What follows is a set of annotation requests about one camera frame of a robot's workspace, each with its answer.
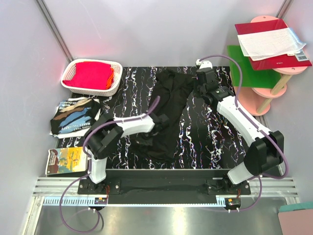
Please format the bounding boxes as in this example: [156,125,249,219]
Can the black printed t shirt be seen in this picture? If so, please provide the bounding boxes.
[50,97,101,139]
[131,69,194,163]

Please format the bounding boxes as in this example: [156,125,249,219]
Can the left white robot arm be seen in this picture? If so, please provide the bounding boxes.
[83,113,169,184]

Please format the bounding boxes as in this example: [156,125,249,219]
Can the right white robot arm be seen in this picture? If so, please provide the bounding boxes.
[194,67,284,186]

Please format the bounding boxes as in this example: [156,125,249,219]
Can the pink round tiered shelf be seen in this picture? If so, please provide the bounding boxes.
[235,16,312,116]

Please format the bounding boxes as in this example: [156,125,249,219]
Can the green plastic sheet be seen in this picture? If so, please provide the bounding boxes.
[227,45,281,89]

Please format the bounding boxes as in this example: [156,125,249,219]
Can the orange folded t shirt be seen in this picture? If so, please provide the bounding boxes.
[105,68,114,90]

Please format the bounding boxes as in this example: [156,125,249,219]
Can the white mesh bag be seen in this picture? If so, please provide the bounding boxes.
[238,27,306,61]

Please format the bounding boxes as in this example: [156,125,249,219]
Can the pink folded t shirt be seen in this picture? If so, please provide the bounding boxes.
[64,62,111,90]

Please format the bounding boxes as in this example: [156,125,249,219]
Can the red plastic sheet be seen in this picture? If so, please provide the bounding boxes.
[235,16,312,71]

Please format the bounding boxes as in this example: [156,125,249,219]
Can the folded black printed t shirt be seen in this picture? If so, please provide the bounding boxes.
[50,97,101,139]

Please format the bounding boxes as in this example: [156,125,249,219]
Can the illustrated book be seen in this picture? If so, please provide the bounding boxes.
[45,147,88,176]

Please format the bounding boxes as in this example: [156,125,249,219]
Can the white plastic laundry basket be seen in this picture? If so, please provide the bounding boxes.
[61,59,123,97]

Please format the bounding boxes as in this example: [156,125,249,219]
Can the teal board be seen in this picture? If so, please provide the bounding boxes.
[279,204,313,212]

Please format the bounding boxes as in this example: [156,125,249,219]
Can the pink board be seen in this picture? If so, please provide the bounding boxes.
[278,209,313,235]

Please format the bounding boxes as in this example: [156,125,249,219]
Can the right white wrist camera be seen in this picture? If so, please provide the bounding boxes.
[196,59,213,72]

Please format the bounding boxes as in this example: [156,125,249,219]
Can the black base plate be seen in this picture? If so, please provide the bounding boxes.
[78,169,251,206]

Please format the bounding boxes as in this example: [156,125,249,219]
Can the aluminium rail frame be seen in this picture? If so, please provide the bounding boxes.
[25,177,299,235]

